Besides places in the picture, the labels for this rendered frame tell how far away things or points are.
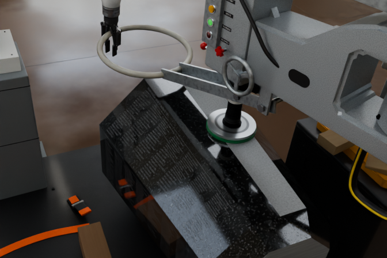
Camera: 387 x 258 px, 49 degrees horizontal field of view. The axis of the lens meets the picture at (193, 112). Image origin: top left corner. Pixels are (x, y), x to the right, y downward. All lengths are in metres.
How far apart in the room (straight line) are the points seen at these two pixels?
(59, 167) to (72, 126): 0.44
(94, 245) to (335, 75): 1.49
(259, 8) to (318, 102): 0.37
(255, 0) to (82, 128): 2.02
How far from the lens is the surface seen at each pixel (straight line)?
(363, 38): 1.24
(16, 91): 2.31
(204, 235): 1.60
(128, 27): 2.40
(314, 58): 1.34
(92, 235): 2.33
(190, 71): 2.05
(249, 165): 1.71
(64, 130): 3.18
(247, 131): 1.83
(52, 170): 2.86
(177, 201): 1.71
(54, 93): 3.57
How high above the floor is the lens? 1.96
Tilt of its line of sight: 36 degrees down
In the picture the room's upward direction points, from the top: 6 degrees clockwise
